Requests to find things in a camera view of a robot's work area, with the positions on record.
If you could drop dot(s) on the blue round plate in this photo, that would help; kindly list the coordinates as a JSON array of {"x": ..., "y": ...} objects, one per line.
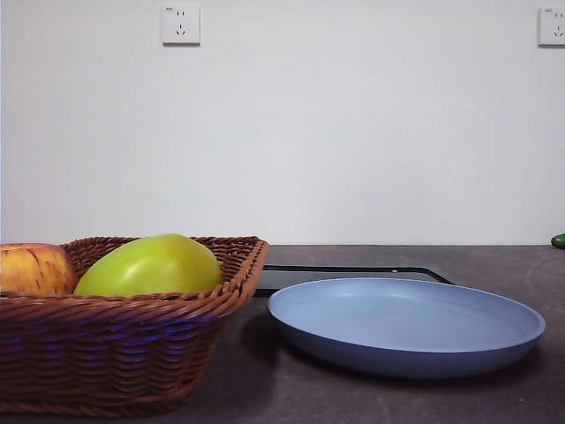
[{"x": 397, "y": 318}]

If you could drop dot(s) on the brown wicker basket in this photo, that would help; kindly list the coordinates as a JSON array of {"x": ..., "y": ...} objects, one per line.
[{"x": 110, "y": 353}]

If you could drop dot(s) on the black flat tray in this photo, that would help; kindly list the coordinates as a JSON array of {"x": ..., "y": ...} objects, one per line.
[{"x": 287, "y": 282}]

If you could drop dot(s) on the green mango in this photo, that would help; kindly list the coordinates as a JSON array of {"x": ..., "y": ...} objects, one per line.
[{"x": 150, "y": 269}]

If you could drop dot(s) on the red yellow apple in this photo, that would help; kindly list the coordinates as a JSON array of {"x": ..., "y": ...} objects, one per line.
[{"x": 31, "y": 269}]

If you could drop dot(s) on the dark green vegetable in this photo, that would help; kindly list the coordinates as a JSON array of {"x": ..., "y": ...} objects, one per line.
[{"x": 559, "y": 240}]

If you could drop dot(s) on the white wall socket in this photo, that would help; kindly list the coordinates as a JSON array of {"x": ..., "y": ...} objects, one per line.
[
  {"x": 181, "y": 25},
  {"x": 552, "y": 27}
]

